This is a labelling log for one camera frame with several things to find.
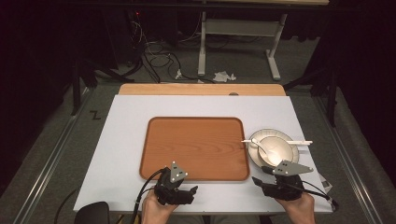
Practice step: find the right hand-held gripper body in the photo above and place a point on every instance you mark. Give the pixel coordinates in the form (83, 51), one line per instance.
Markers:
(285, 183)

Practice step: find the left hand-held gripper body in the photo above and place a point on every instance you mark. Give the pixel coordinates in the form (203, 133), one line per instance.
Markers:
(169, 186)

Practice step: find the white bowl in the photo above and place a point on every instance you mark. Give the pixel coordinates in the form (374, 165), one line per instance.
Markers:
(278, 151)

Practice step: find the white round plate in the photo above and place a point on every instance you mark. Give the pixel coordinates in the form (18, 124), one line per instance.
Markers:
(253, 149)

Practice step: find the white spoon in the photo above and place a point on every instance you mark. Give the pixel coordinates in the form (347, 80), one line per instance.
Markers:
(257, 143)

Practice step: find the white chopstick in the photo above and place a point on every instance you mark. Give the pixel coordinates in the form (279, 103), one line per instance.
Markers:
(299, 142)

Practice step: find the wooden serving tray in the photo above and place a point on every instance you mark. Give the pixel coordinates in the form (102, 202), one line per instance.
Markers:
(193, 146)

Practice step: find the person's left hand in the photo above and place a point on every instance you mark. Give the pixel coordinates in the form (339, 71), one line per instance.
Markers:
(155, 210)

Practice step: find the person's right hand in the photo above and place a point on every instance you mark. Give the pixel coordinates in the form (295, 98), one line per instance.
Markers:
(297, 210)

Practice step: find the white board sheet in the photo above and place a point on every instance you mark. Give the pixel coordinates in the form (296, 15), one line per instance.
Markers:
(124, 149)

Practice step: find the black chair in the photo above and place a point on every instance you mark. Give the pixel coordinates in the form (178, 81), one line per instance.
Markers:
(93, 214)

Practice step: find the wooden table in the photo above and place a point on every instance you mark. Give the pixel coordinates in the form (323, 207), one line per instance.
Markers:
(186, 89)

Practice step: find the black metal stand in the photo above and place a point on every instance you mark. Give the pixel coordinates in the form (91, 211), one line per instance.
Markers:
(76, 90)
(331, 93)

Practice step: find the crumpled white paper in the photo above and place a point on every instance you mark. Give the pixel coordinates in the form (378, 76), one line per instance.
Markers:
(223, 76)

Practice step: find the small white paper scrap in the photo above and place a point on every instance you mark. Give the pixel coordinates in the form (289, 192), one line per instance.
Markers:
(178, 74)

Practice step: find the metal floor rail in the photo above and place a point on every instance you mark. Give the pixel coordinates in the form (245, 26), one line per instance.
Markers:
(345, 155)
(53, 161)

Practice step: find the white metal desk frame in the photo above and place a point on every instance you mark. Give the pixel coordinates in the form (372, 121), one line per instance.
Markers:
(239, 28)

